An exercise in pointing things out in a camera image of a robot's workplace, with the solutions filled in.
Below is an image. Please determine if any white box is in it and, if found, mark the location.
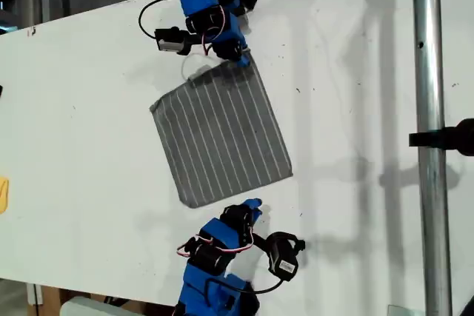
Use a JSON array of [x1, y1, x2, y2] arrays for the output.
[[60, 295, 156, 316]]

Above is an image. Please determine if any gripper camera stalk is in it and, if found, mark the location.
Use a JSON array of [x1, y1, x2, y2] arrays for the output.
[[181, 31, 207, 56], [252, 233, 273, 258]]

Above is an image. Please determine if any yellow object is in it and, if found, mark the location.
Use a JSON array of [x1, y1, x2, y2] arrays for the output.
[[0, 177, 10, 215]]

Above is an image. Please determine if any steel post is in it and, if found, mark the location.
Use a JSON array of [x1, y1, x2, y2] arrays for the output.
[[410, 0, 455, 316]]

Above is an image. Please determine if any wooden board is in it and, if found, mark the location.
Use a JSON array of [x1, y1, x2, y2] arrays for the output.
[[26, 283, 62, 308]]

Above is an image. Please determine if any gripper camera cable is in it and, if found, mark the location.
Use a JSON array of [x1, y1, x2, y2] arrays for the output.
[[204, 278, 286, 308], [138, 0, 181, 40]]

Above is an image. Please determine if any grey white-striped towel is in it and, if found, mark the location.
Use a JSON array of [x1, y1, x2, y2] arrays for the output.
[[149, 60, 294, 209]]

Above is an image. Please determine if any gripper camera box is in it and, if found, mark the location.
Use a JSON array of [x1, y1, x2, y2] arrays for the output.
[[153, 26, 186, 54], [266, 231, 307, 280]]

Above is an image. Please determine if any black post clamp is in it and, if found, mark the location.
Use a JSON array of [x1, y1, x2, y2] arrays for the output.
[[408, 118, 474, 157]]

